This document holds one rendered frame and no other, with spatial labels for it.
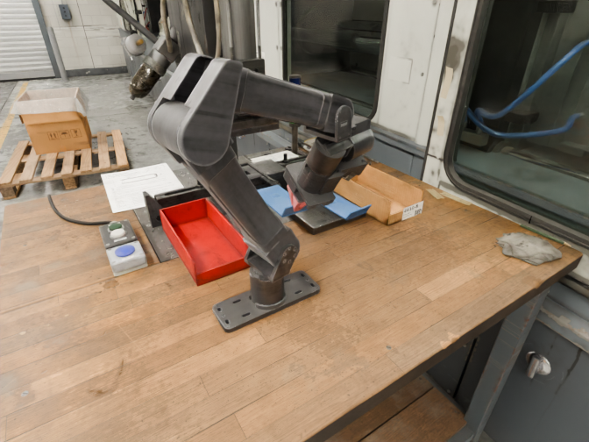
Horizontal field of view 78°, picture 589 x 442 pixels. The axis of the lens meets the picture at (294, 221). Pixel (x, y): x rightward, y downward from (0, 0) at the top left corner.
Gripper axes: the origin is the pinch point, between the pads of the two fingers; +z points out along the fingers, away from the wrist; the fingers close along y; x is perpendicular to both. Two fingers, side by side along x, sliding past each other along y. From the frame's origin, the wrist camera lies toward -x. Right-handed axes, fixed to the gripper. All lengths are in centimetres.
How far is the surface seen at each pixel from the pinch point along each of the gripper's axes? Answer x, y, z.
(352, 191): -24.6, 5.0, 10.0
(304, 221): -6.5, 0.9, 10.5
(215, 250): 16.3, 1.8, 13.4
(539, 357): -58, -56, 20
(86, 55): -48, 779, 539
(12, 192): 87, 202, 236
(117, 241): 34.6, 12.7, 17.5
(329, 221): -11.6, -1.9, 8.6
